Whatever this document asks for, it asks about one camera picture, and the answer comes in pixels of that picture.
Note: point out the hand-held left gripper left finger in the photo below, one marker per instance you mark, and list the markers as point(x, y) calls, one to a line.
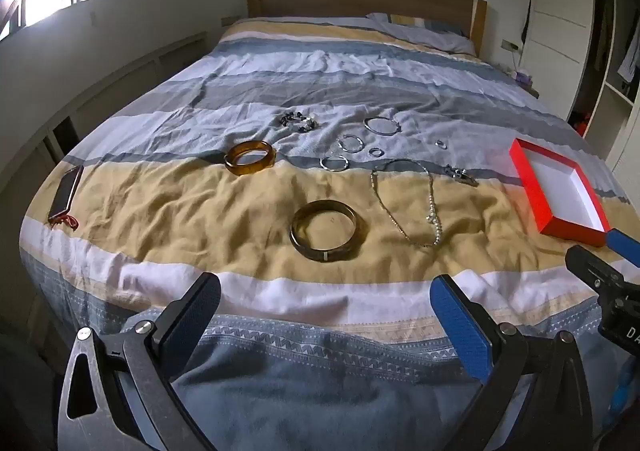
point(192, 318)

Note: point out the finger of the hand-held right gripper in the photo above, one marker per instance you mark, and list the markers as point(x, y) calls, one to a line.
point(590, 263)
point(625, 245)

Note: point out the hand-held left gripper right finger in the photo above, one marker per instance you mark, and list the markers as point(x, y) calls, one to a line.
point(460, 326)

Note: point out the red cardboard box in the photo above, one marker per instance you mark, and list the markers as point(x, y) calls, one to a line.
point(565, 191)

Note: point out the dark olive bangle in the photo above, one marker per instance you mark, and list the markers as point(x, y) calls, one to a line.
point(299, 242)

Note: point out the metal clasp charm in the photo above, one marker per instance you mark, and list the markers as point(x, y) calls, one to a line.
point(462, 175)

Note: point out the amber bangle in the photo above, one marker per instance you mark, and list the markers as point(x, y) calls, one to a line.
point(234, 166)

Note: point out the smooth silver hoop earring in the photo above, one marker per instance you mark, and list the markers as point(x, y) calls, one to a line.
point(341, 144)

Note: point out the striped duvet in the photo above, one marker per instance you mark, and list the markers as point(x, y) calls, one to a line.
point(200, 211)

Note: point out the red object in closet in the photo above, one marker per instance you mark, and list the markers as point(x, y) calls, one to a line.
point(580, 125)

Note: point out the smartphone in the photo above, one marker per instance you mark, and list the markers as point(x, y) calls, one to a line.
point(66, 191)

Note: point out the wooden nightstand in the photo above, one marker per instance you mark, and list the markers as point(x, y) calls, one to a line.
point(530, 88)

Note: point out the hanging clothes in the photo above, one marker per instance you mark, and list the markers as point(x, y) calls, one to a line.
point(629, 58)

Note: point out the purple tissue pack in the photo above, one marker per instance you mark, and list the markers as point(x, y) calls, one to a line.
point(523, 77)

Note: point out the twisted silver hoop earring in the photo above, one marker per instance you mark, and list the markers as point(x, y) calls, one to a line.
point(325, 165)

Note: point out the thin silver bangle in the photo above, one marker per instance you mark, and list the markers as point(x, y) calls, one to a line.
point(371, 127)

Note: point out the white wardrobe door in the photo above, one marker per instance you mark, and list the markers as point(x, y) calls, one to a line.
point(555, 31)

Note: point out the striped pillow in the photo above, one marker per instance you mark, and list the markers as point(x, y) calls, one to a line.
point(425, 33)

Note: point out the wall socket with plug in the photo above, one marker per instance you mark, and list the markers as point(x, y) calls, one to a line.
point(510, 45)

